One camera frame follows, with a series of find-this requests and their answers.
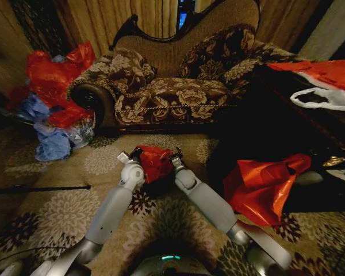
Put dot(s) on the small black trash bin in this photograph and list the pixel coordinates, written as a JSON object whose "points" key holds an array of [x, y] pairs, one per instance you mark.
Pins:
{"points": [[156, 188]]}

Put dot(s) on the dark patterned curtain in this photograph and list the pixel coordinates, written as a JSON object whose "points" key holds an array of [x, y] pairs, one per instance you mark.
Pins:
{"points": [[37, 23]]}

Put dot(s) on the thin black rod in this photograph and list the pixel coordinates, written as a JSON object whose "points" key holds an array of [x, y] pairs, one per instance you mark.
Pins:
{"points": [[37, 189]]}

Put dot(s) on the black low table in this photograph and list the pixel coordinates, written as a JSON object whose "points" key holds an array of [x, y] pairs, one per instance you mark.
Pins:
{"points": [[264, 126]]}

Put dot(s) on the large loose red bag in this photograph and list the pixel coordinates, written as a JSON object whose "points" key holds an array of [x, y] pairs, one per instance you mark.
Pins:
{"points": [[258, 187]]}

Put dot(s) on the small floral brown cushion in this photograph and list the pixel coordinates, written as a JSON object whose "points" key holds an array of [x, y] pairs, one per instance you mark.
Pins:
{"points": [[129, 72]]}

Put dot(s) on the white plastic bag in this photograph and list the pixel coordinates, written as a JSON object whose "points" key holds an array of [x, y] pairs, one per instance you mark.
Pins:
{"points": [[337, 99]]}

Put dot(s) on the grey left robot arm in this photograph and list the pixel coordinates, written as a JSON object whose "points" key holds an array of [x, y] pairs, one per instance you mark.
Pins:
{"points": [[112, 207]]}

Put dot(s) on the large floral brown cushion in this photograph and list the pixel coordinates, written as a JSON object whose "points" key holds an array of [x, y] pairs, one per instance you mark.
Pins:
{"points": [[218, 54]]}

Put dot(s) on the floral beige rug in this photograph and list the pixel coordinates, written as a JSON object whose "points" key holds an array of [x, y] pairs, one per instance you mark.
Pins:
{"points": [[63, 207]]}

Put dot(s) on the red plastic garbage bag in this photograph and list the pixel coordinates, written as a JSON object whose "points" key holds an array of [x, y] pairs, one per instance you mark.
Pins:
{"points": [[156, 166]]}

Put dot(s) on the crumpled red bag pile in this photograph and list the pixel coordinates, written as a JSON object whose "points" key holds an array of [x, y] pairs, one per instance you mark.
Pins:
{"points": [[51, 77]]}

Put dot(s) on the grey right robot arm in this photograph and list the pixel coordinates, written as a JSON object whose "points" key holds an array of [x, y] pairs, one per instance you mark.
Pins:
{"points": [[207, 198]]}

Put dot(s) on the small gold ornament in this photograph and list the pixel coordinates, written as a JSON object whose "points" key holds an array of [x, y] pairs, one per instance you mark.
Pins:
{"points": [[333, 161]]}

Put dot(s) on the crumpled blue plastic bag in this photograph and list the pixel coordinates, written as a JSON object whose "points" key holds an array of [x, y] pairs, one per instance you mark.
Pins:
{"points": [[56, 142], [34, 107]]}

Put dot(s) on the beige pleated curtain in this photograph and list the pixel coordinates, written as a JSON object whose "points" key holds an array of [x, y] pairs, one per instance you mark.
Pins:
{"points": [[118, 23]]}

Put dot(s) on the floral brown chaise sofa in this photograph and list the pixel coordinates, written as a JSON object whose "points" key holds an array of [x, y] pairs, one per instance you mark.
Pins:
{"points": [[172, 97]]}

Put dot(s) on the flat red plastic bag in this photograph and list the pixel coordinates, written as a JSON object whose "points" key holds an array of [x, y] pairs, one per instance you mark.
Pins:
{"points": [[325, 73]]}

